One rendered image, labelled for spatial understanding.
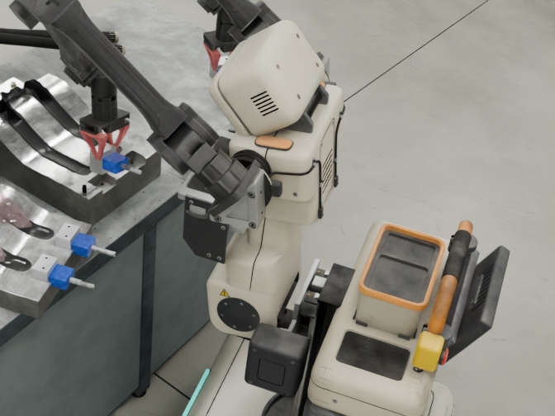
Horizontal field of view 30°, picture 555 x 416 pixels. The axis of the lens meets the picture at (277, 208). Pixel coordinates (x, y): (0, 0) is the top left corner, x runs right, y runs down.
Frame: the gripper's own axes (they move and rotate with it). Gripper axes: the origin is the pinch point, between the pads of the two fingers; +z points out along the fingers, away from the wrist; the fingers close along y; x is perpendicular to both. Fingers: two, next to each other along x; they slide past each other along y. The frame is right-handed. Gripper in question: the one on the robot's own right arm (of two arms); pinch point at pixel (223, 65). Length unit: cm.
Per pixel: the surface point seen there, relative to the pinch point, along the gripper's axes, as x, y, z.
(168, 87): -15.0, 8.0, 15.6
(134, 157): 18.1, 32.3, 7.8
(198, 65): -22.3, -4.6, 15.7
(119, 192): 26.2, 39.4, 10.4
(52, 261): 46, 63, 6
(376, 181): -34, -91, 96
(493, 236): 9, -115, 95
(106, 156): 27, 43, -2
